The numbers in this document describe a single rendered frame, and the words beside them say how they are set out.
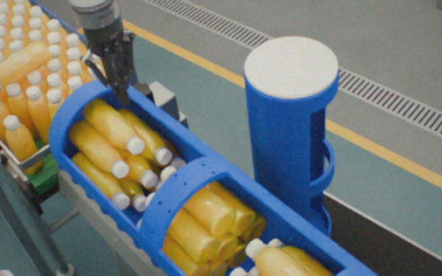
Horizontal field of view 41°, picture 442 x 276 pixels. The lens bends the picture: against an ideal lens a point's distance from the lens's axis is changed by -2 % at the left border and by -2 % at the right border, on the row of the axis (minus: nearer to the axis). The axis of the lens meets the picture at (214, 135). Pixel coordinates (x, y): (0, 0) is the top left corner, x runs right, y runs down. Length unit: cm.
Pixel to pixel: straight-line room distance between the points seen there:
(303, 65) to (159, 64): 183
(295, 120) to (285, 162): 19
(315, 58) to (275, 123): 23
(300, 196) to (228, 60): 158
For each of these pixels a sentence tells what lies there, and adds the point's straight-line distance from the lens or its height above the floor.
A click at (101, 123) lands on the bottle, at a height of 118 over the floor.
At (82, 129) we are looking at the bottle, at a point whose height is 115.
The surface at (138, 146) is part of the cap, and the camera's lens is 146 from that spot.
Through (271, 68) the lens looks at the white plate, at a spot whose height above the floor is 104.
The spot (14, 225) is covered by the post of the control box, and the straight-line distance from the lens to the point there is 209.
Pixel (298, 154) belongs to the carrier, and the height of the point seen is 79.
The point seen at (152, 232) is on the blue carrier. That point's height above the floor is 116.
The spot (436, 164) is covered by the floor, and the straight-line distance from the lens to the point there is 295.
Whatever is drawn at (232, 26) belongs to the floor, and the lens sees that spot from 372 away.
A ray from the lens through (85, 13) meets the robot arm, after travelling 117.
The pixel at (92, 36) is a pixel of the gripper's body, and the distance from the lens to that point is 122.
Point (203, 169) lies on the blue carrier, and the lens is 129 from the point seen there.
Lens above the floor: 220
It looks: 46 degrees down
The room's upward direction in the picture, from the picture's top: 9 degrees counter-clockwise
